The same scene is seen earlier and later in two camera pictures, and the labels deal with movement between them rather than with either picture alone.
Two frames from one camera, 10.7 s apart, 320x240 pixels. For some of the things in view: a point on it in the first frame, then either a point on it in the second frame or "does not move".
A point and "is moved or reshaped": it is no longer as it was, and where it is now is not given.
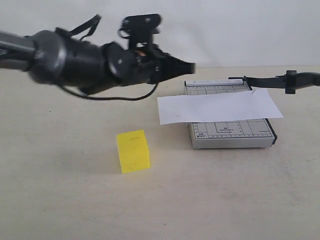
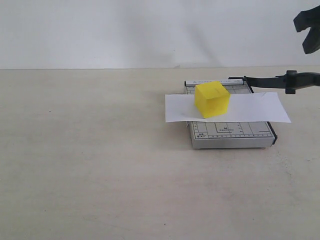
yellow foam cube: (134, 151) → (211, 99)
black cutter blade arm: (291, 81) does not move
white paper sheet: (217, 107) is moved or reshaped
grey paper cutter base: (249, 134) does not move
